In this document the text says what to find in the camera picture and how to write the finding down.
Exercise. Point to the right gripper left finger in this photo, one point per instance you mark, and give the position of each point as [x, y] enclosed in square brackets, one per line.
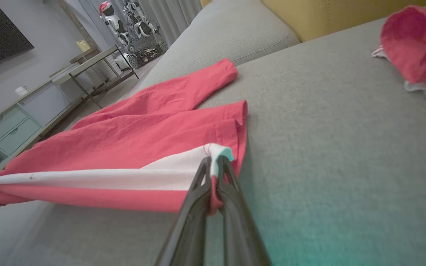
[190, 229]

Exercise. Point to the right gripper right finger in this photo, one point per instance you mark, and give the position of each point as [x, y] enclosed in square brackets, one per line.
[239, 229]

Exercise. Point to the red shorts with white trim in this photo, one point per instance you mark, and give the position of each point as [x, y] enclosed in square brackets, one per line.
[124, 140]

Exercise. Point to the red basketball jersey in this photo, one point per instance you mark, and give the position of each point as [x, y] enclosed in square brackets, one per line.
[412, 44]

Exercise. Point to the black wheeled robot base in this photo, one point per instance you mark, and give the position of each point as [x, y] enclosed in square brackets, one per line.
[146, 51]

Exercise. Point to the white table with metal legs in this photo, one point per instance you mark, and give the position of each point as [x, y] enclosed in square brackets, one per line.
[87, 62]

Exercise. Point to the pale green TV cabinet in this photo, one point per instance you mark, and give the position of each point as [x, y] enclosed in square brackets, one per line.
[9, 127]

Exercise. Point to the small white cup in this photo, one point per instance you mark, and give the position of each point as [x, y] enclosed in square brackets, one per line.
[20, 91]

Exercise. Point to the grey sofa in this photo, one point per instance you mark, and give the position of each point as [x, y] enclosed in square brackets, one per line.
[327, 147]

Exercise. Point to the pale yellow jar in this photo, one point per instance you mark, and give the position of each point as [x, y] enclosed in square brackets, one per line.
[83, 45]

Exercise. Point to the grey sofa back cushion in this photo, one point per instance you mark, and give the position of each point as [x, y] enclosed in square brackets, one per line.
[227, 33]

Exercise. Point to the grey curtain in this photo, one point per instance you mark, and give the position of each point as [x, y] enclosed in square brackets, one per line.
[178, 14]

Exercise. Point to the white humanoid robot red hat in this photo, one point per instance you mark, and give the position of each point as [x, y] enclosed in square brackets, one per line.
[114, 22]

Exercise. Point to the yellow sofa cushion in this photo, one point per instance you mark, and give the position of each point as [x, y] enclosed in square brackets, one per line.
[327, 16]

